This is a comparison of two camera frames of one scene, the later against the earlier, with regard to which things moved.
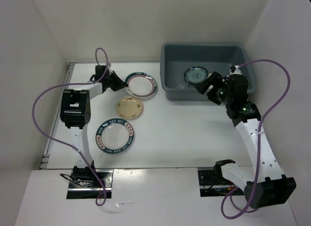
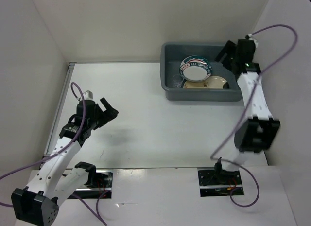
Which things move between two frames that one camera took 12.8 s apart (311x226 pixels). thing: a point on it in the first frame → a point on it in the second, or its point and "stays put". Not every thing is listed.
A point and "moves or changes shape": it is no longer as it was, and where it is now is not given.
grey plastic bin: (176, 59) stays put
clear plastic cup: (182, 82) → (178, 79)
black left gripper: (119, 83) → (106, 117)
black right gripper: (215, 80) → (230, 48)
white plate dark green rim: (114, 135) → (195, 68)
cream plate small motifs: (129, 108) moves or changes shape
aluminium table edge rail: (46, 156) stays put
